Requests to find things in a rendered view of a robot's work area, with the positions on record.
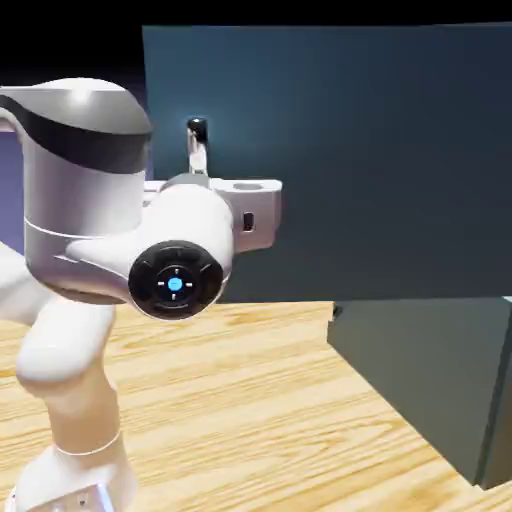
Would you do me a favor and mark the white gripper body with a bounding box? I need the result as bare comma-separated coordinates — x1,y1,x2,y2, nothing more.
142,180,168,209

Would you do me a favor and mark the dark teal cabinet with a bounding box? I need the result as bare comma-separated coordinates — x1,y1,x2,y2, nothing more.
142,23,512,492

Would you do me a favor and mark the small teal cabinet door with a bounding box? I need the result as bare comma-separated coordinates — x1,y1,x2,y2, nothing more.
326,298,512,487

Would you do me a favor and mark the large teal cabinet door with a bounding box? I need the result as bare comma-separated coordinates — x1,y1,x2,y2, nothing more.
142,23,512,304

